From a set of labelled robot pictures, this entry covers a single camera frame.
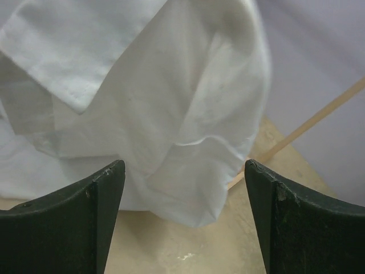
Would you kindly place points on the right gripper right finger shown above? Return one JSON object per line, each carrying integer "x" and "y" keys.
{"x": 301, "y": 230}

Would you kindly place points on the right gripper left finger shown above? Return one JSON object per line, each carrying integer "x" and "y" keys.
{"x": 67, "y": 231}

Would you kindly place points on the white shirt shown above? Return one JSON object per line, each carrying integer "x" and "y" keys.
{"x": 175, "y": 89}

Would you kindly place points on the wooden clothes rack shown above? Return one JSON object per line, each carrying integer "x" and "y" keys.
{"x": 326, "y": 152}

